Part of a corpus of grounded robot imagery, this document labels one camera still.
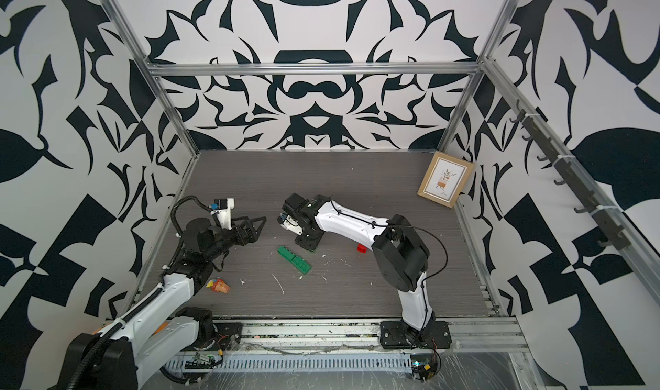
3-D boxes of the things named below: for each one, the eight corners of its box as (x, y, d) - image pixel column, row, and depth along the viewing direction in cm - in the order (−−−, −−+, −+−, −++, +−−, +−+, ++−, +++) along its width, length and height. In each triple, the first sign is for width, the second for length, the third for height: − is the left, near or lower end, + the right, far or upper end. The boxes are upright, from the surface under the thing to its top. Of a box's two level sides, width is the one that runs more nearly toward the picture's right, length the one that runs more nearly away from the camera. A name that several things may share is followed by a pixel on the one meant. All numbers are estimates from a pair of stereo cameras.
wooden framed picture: (416, 194, 108) (427, 170, 96) (426, 174, 115) (437, 149, 103) (451, 209, 103) (466, 186, 92) (459, 188, 110) (474, 163, 98)
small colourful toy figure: (208, 288, 84) (205, 285, 82) (214, 277, 86) (212, 275, 85) (226, 296, 83) (224, 294, 81) (232, 285, 85) (230, 283, 83)
